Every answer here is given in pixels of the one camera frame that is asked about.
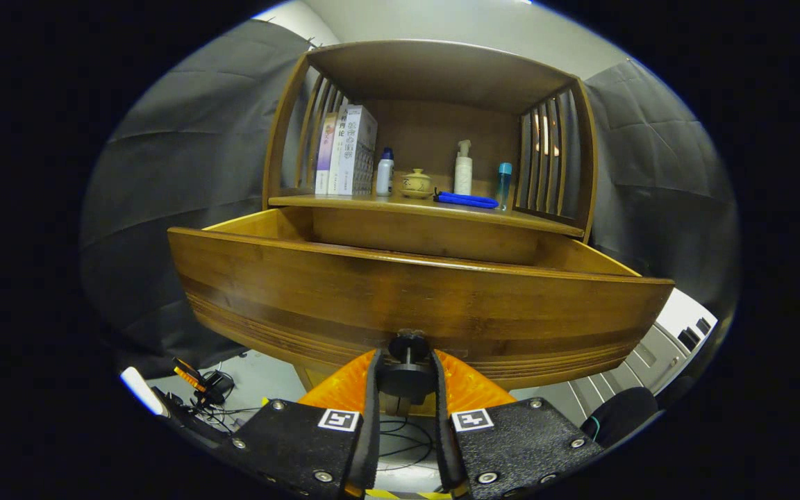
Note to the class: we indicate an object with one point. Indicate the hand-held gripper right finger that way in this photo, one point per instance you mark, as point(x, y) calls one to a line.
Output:
point(442, 430)

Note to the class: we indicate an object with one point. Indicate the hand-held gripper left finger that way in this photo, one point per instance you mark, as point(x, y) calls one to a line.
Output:
point(371, 430)

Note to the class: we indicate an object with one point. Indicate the wooden drawer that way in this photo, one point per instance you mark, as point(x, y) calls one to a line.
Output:
point(407, 298)

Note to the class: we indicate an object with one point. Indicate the white drawer unit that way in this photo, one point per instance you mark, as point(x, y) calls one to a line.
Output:
point(650, 354)

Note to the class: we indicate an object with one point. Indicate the wooden countertop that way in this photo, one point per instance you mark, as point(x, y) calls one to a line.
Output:
point(428, 206)

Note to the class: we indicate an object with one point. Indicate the wooden cabinet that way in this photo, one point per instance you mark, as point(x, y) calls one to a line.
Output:
point(435, 69)

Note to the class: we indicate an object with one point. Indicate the black power adapter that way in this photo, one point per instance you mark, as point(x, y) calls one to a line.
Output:
point(216, 385)

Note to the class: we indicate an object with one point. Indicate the dark round stool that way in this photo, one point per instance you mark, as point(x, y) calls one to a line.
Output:
point(622, 414)

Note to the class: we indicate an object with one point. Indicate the orange and black tool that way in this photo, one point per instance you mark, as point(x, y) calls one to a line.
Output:
point(188, 375)

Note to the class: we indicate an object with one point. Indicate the blue folded cloth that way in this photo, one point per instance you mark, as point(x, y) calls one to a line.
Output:
point(466, 201)

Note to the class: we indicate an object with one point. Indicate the yellow lidded teacup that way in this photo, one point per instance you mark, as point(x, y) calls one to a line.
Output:
point(416, 184)

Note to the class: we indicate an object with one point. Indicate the clear bottle blue cap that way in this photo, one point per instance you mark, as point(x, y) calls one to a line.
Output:
point(503, 187)

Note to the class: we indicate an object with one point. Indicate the white bottle blue cap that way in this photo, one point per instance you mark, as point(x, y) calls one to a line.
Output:
point(385, 177)

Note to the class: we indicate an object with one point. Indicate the white pump bottle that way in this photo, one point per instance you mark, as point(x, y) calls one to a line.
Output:
point(463, 173)

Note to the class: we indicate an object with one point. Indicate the patterned white book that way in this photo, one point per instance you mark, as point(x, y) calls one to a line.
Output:
point(360, 153)

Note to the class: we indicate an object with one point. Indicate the pink book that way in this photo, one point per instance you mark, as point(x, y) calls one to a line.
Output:
point(326, 153)

